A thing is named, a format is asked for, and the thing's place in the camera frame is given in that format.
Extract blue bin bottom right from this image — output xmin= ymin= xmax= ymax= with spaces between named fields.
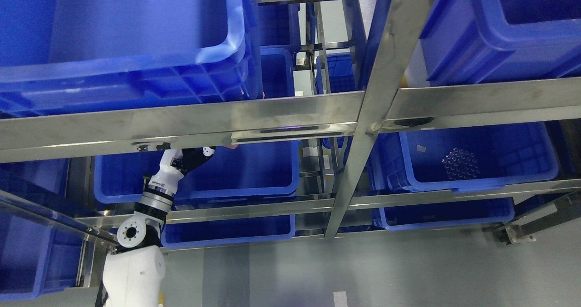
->
xmin=371 ymin=197 xmax=515 ymax=231

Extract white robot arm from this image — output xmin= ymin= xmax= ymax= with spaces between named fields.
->
xmin=95 ymin=181 xmax=177 ymax=307

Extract large blue bin upper left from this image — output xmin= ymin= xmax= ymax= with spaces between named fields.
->
xmin=0 ymin=0 xmax=263 ymax=118

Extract blue bin left edge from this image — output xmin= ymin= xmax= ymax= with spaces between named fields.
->
xmin=0 ymin=159 xmax=82 ymax=302

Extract blue bin upper right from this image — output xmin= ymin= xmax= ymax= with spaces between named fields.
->
xmin=420 ymin=0 xmax=581 ymax=86

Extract blue bin middle right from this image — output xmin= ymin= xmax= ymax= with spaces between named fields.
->
xmin=367 ymin=122 xmax=559 ymax=193

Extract blue bin bottom centre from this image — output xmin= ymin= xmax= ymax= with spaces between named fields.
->
xmin=161 ymin=214 xmax=296 ymax=249

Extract blue bin middle left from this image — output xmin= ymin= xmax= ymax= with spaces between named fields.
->
xmin=94 ymin=141 xmax=300 ymax=205

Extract steel shelf rack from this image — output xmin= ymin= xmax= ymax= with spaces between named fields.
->
xmin=0 ymin=0 xmax=581 ymax=289

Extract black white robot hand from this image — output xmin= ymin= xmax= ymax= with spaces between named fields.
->
xmin=143 ymin=146 xmax=216 ymax=197

